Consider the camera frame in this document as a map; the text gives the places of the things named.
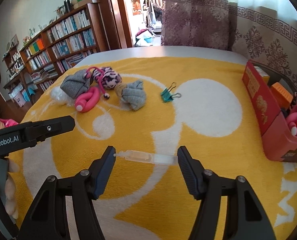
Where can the small yellow carton box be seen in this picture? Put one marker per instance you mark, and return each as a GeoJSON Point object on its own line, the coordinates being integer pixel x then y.
{"type": "Point", "coordinates": [263, 74]}

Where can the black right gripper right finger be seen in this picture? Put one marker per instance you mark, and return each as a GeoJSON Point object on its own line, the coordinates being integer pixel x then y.
{"type": "Point", "coordinates": [245, 216]}

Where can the pink black patterned sock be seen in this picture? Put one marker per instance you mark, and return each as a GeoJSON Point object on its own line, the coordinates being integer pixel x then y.
{"type": "Point", "coordinates": [105, 77]}

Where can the wooden bookshelf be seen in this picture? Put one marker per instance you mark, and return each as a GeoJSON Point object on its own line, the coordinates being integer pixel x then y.
{"type": "Point", "coordinates": [62, 45]}

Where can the purple patterned curtain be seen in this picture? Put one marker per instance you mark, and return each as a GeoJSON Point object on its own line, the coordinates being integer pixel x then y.
{"type": "Point", "coordinates": [261, 30]}

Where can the wooden door frame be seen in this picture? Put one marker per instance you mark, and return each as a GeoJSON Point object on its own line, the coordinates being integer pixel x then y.
{"type": "Point", "coordinates": [116, 23]}

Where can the left hand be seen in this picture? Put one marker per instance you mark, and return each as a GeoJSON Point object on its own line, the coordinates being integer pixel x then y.
{"type": "Point", "coordinates": [10, 190]}

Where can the teal binder clip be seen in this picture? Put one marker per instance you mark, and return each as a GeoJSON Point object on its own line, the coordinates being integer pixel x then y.
{"type": "Point", "coordinates": [166, 94]}

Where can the grey blue sock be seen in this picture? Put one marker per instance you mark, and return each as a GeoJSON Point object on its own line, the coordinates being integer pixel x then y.
{"type": "Point", "coordinates": [132, 94]}

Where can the pink foam roller knot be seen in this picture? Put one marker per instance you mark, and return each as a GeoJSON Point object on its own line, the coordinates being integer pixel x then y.
{"type": "Point", "coordinates": [86, 101]}

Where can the red cardboard storage box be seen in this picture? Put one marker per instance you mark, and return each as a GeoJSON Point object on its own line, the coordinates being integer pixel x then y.
{"type": "Point", "coordinates": [278, 142]}

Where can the clear plastic syringe tube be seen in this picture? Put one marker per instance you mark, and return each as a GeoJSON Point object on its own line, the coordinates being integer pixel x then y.
{"type": "Point", "coordinates": [145, 157]}

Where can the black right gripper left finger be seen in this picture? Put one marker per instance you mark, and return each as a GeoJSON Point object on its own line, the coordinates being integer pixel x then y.
{"type": "Point", "coordinates": [47, 215]}

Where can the white fluffy ball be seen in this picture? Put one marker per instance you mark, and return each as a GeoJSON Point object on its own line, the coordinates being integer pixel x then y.
{"type": "Point", "coordinates": [61, 97]}

